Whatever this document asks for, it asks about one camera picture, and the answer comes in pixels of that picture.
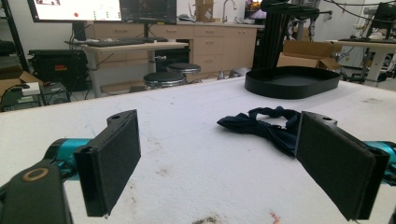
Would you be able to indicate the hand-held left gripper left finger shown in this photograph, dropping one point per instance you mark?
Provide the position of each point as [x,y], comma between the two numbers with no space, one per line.
[107,161]

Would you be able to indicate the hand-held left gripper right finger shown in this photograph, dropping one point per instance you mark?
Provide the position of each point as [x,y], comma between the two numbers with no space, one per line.
[334,168]

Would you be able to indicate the dark blue bow scrunchie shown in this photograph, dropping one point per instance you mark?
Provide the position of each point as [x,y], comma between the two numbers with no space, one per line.
[264,128]

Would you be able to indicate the black oval tray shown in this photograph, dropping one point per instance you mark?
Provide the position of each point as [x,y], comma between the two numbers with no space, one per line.
[291,81]

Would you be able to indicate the black round stool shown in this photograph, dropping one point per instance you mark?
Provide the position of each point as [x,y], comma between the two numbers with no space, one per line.
[183,67]
[164,79]

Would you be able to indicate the white small box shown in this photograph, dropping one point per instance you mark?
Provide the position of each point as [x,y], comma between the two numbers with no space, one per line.
[31,89]

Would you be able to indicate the black equipment case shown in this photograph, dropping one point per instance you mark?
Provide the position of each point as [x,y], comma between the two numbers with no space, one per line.
[59,67]

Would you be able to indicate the light wooden desk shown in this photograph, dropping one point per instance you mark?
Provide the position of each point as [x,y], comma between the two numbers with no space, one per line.
[130,49]

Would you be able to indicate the open cardboard box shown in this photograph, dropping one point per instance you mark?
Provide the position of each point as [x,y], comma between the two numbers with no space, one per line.
[308,55]

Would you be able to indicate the black keyboard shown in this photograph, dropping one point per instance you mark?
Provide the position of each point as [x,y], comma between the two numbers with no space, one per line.
[115,43]

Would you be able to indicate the white-legged wooden table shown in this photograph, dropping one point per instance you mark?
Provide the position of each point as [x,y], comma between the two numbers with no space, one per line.
[373,53]

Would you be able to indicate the black metal stand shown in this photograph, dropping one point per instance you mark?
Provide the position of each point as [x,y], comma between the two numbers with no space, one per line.
[277,34]

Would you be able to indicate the dark computer monitor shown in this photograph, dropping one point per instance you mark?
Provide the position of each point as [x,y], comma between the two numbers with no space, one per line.
[148,11]

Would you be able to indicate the wooden cabinet with drawers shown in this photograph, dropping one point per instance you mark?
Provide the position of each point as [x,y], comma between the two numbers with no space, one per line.
[218,46]

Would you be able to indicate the metal faucet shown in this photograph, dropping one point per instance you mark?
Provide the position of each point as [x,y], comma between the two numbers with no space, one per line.
[227,9]

